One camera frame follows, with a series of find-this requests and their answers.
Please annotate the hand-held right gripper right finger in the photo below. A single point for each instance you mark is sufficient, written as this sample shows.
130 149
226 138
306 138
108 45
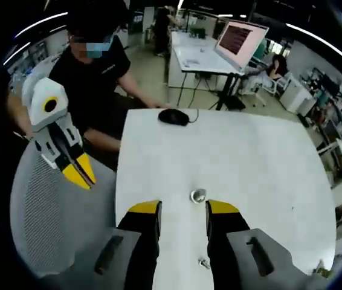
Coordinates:
228 241

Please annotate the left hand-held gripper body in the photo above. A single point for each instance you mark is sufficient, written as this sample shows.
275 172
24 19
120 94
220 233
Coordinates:
47 93

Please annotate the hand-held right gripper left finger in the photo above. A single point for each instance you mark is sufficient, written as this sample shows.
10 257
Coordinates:
140 241

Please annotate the small metal threaded stud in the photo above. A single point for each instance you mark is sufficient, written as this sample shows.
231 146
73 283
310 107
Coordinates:
203 263

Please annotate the large metal threaded stud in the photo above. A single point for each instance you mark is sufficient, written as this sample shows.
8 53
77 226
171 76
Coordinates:
198 195

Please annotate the grey mesh office chair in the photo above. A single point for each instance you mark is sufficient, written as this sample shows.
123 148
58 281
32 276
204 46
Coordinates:
53 226

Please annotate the potted green plant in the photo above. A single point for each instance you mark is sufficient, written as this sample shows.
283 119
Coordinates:
322 269

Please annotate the black computer mouse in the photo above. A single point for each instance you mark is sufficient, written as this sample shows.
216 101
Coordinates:
172 117

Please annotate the white standing desk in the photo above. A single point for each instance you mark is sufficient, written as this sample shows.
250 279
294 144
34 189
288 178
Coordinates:
195 57

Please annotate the storage shelving with white boxes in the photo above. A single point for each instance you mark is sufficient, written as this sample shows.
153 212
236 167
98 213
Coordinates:
337 127

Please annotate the white office chair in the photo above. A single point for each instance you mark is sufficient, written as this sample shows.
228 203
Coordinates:
264 87

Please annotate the white cabinet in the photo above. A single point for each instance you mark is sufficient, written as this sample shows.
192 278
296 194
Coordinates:
298 96

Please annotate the large computer monitor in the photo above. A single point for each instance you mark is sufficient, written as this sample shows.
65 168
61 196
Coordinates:
249 48

